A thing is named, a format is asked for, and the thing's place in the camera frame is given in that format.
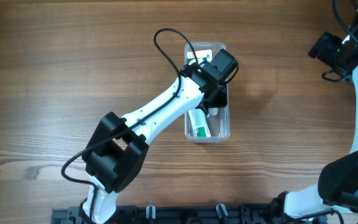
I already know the white Hansaplast box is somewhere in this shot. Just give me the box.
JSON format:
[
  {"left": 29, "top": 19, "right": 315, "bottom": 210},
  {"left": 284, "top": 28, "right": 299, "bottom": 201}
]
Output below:
[{"left": 185, "top": 49, "right": 213, "bottom": 64}]

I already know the white green medicine box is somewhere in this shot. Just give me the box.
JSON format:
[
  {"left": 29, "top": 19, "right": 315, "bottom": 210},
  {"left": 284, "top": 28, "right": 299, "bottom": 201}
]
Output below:
[{"left": 188, "top": 109, "right": 211, "bottom": 138}]

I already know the dark green round-logo box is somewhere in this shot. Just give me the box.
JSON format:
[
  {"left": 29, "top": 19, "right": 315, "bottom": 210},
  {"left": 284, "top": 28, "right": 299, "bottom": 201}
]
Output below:
[{"left": 188, "top": 58, "right": 198, "bottom": 67}]

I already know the white spray bottle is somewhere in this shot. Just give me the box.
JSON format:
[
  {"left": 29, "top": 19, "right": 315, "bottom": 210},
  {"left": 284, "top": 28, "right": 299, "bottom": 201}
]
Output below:
[{"left": 208, "top": 108, "right": 219, "bottom": 116}]

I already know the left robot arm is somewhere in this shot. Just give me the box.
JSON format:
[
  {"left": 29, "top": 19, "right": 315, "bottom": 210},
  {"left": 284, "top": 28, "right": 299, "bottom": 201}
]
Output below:
[{"left": 81, "top": 49, "right": 238, "bottom": 223}]

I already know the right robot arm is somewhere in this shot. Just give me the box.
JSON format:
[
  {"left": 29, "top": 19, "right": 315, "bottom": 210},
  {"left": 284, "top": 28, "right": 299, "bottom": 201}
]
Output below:
[{"left": 265, "top": 1, "right": 358, "bottom": 223}]

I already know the clear plastic container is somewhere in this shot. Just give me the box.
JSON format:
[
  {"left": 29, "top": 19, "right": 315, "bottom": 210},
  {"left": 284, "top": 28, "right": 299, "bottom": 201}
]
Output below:
[{"left": 184, "top": 42, "right": 231, "bottom": 143}]

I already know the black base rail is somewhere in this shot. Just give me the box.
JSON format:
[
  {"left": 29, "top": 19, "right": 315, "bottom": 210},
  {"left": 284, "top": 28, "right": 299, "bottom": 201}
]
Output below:
[{"left": 50, "top": 203, "right": 328, "bottom": 224}]

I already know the left black cable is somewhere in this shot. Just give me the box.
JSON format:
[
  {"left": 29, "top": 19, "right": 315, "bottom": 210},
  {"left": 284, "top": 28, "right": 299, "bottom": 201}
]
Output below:
[{"left": 60, "top": 27, "right": 239, "bottom": 224}]

